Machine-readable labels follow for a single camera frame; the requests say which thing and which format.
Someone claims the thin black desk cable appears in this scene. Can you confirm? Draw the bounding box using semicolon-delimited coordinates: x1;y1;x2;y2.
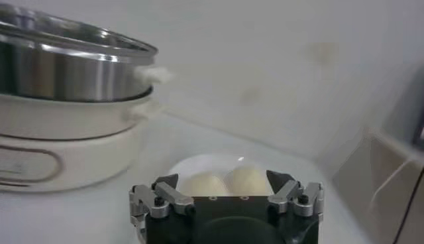
392;165;424;244

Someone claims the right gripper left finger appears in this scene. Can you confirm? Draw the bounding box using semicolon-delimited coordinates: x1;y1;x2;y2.
129;173;196;233

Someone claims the white steamed baozi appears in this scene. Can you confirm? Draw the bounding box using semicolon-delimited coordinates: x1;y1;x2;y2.
223;165;274;197
180;173;229;197

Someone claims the cream electric cooker base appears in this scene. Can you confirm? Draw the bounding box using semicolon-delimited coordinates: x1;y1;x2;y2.
0;89;163;194

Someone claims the white round plate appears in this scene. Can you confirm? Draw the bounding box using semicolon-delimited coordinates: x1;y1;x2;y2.
167;154;299;200

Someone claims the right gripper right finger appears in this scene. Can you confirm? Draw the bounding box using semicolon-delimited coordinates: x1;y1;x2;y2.
266;170;325;221

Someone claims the stainless steel steamer basket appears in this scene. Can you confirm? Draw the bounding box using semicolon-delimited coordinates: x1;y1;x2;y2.
0;3;174;103

